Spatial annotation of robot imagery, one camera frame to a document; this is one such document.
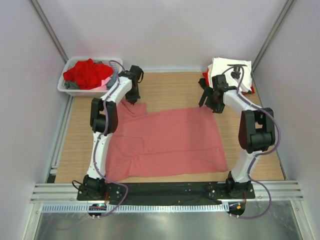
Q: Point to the red folded t shirt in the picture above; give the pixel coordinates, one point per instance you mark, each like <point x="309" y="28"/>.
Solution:
<point x="205" y="75"/>

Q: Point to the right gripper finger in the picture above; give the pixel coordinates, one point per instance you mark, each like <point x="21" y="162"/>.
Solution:
<point x="218" y="108"/>
<point x="206" y="98"/>

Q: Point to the light pink garment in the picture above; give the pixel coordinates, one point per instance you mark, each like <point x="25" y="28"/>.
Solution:
<point x="103" y="86"/>

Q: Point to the pink t shirt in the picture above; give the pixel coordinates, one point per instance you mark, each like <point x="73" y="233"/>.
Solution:
<point x="165" y="143"/>

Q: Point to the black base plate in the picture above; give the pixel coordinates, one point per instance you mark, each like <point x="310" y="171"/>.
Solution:
<point x="166" y="193"/>

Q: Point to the grey cable duct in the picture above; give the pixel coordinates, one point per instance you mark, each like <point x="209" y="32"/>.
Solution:
<point x="101" y="208"/>

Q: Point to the white folded printed t shirt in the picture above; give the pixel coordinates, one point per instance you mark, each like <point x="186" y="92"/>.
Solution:
<point x="233" y="71"/>

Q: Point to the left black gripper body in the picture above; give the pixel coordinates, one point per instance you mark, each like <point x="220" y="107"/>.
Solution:
<point x="135" y="88"/>

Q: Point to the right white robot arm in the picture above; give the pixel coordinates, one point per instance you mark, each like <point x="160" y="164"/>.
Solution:
<point x="255" y="135"/>

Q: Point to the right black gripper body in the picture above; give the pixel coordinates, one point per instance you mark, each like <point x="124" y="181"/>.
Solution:
<point x="211" y="99"/>

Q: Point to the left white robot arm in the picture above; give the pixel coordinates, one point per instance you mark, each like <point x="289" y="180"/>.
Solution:
<point x="104" y="122"/>

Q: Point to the red crumpled t shirt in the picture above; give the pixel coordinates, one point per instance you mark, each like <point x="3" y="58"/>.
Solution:
<point x="87" y="73"/>

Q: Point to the black folded t shirt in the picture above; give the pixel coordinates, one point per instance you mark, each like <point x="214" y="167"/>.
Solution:
<point x="203" y="83"/>

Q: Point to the grey garment in basket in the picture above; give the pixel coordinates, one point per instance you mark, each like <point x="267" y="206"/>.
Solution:
<point x="111" y="81"/>

